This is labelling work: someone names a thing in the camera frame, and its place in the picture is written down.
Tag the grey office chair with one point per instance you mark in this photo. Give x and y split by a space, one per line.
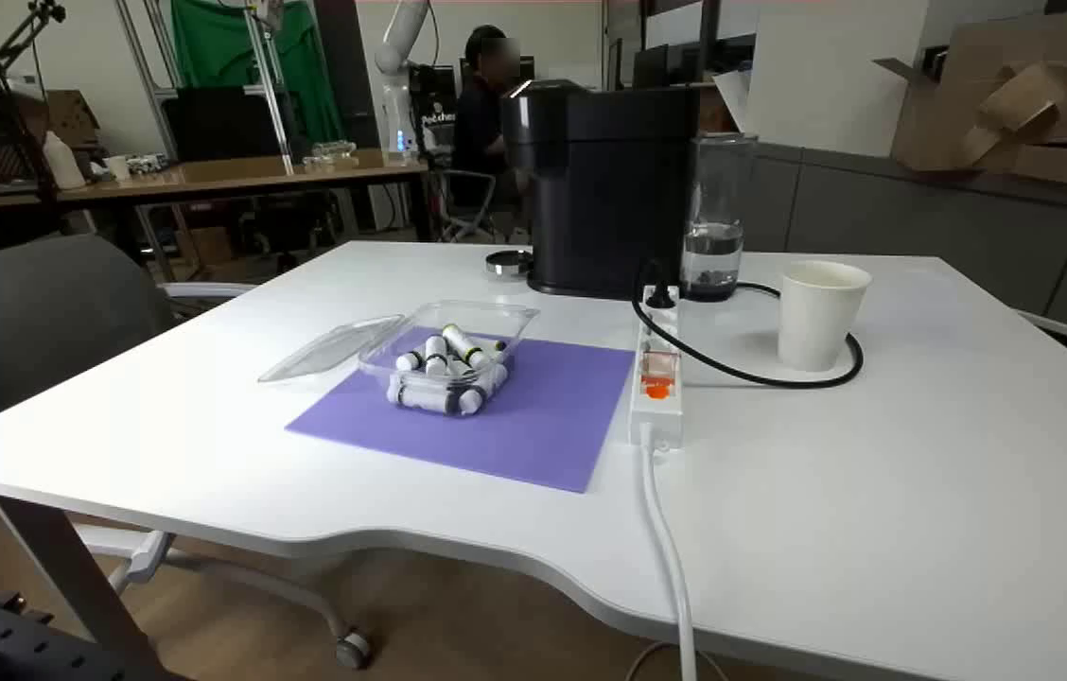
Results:
36 315

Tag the purple mat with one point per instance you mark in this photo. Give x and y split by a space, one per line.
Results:
546 419

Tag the small round black dish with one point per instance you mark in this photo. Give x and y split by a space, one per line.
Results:
507 264

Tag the white power strip orange switches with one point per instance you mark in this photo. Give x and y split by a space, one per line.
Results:
657 402

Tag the black perforated metal rail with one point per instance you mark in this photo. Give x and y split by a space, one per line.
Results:
7 645

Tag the white cylindrical roll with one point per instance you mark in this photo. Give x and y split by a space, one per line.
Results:
491 375
405 363
429 394
433 348
459 344

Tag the person in dark clothes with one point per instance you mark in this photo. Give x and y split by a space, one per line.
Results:
478 117

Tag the black monitor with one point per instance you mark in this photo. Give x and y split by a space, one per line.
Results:
225 127

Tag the grey table leg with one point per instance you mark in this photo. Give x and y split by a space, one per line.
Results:
67 568

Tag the white paper cup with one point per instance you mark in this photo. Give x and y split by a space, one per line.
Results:
819 315

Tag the clear plastic lid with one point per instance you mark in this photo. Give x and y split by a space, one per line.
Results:
331 349

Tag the clear plastic container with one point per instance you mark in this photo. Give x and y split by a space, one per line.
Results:
496 319

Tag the green cloth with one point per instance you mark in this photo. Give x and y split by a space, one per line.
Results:
222 45

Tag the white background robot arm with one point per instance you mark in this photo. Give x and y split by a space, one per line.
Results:
404 34

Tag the white plastic bottle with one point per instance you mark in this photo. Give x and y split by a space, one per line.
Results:
61 160

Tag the white table leg with caster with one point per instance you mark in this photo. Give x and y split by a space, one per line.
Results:
309 600

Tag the wooden desk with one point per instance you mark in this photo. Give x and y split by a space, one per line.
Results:
205 175

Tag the black coffee machine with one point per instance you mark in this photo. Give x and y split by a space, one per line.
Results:
594 190

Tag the brown cardboard box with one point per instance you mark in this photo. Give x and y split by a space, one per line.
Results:
1000 102

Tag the clear glass water carafe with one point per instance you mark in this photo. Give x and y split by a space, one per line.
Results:
713 258

